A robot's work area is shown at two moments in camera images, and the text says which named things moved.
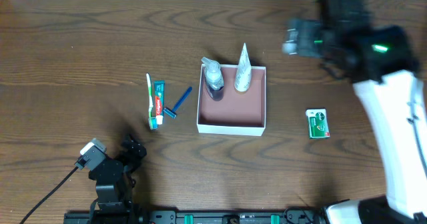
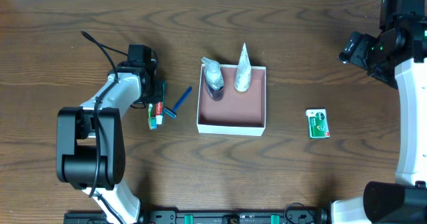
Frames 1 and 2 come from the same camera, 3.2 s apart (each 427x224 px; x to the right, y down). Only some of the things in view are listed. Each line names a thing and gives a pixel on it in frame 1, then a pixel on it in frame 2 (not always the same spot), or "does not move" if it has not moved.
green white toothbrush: (153, 121) does not move
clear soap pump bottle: (213, 79) does not move
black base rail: (195, 217) does not move
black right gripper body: (307, 37) → (352, 47)
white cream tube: (243, 73) does not move
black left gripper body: (125, 159) → (159, 93)
